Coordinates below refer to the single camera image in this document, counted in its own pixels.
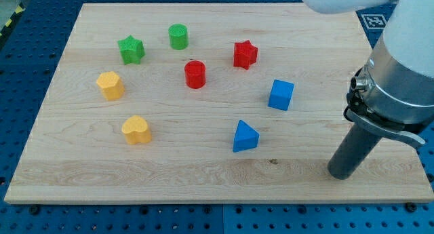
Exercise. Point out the silver wrist flange mount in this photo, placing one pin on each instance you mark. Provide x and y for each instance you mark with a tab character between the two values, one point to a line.
390	100

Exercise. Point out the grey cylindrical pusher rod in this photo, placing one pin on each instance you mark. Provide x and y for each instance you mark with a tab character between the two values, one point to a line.
354	148

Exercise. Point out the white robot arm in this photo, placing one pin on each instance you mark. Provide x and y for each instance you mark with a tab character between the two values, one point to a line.
408	33

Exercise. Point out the blue cube block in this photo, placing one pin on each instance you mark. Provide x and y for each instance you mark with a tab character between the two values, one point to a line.
281	95

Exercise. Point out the white fiducial marker tag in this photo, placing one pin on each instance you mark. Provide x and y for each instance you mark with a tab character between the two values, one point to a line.
374	21

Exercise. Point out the blue triangular prism block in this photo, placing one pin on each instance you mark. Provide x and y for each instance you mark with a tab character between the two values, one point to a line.
245	137

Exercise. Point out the red star block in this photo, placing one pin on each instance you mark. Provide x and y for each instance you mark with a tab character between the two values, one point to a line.
245	54

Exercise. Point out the light wooden board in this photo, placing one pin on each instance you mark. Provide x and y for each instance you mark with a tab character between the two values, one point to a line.
77	154

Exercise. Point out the red cylinder block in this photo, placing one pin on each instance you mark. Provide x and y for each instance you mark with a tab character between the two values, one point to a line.
195	74

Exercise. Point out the green cylinder block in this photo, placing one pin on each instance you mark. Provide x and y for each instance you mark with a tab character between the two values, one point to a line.
178	35

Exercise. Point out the yellow heart block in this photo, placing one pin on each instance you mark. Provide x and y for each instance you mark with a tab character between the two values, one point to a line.
136	130

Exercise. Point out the green star block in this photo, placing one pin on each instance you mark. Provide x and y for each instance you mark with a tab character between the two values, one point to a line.
131	50

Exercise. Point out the yellow hexagon block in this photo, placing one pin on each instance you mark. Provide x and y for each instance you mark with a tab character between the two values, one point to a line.
111	85

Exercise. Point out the yellow black hazard tape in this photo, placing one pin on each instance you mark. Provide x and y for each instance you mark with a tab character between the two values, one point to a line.
12	21

